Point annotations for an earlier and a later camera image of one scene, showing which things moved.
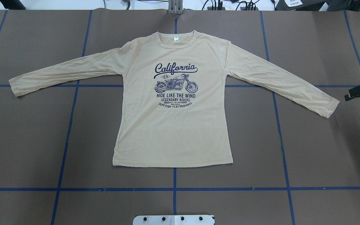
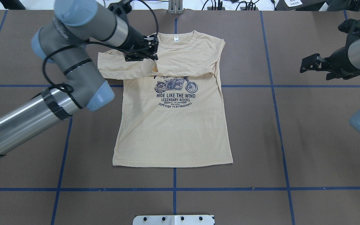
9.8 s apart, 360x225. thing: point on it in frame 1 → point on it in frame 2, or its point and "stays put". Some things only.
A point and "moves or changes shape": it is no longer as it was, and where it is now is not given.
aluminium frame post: x=175 y=7 stays put
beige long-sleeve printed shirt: x=169 y=94 moves or changes shape
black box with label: x=299 y=5 stays put
